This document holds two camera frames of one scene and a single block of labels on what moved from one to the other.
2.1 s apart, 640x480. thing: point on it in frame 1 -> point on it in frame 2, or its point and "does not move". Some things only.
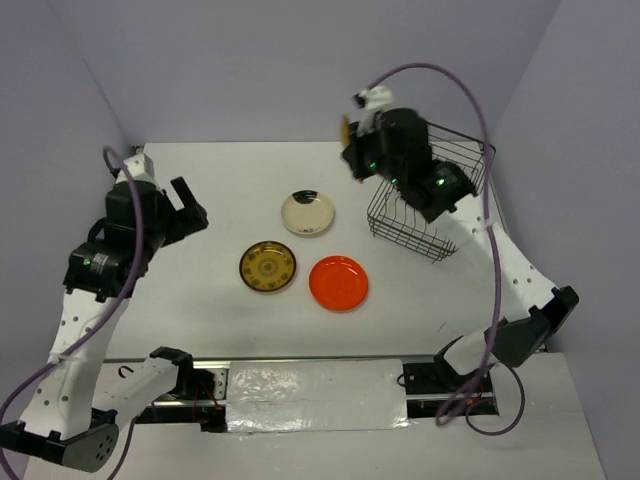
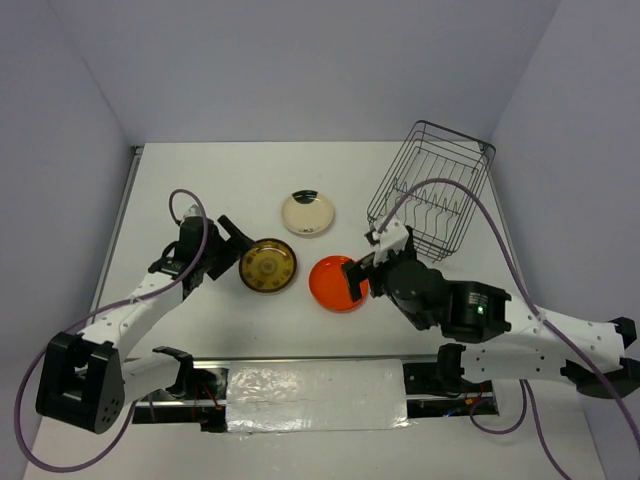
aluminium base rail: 203,394 does not move
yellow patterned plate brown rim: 345,129 -> 269,266
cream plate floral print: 307,212 does not move
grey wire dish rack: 391,219 does not move
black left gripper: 190,219 -> 244,244
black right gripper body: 387,166 -> 377,284
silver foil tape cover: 319,394 does not move
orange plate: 338,283 does not move
